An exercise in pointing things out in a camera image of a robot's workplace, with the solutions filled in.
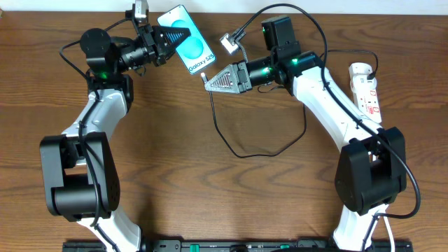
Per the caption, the Galaxy S25 smartphone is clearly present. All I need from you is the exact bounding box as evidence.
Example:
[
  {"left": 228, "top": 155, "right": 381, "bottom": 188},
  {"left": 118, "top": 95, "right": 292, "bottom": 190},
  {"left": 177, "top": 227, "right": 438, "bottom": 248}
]
[{"left": 157, "top": 5, "right": 216, "bottom": 75}]

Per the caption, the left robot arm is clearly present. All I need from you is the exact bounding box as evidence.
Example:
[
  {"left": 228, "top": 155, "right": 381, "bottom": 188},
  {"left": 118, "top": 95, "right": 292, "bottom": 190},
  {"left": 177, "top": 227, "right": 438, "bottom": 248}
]
[{"left": 39, "top": 24, "right": 190, "bottom": 251}]

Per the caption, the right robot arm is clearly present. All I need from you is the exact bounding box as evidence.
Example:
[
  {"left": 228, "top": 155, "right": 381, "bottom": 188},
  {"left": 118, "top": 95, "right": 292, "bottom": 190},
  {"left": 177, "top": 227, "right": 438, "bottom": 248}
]
[{"left": 202, "top": 15, "right": 413, "bottom": 251}]

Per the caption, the white USB charger adapter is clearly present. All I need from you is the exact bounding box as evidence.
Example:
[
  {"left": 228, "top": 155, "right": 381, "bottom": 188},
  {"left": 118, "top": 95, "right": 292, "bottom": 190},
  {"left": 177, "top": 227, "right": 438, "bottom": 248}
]
[{"left": 349, "top": 62, "right": 372, "bottom": 78}]

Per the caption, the white power strip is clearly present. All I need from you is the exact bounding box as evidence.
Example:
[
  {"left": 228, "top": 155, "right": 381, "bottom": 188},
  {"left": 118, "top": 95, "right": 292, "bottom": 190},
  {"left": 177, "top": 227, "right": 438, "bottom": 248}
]
[{"left": 351, "top": 75, "right": 382, "bottom": 123}]

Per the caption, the right camera black cable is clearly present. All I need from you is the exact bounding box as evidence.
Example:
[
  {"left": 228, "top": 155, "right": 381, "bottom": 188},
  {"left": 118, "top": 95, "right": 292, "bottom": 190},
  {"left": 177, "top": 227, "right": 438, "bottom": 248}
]
[{"left": 233, "top": 3, "right": 422, "bottom": 221}]

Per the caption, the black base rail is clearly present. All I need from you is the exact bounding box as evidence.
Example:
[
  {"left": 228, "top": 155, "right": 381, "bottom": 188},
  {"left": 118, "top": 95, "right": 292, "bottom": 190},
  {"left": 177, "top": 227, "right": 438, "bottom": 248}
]
[{"left": 62, "top": 239, "right": 414, "bottom": 252}]

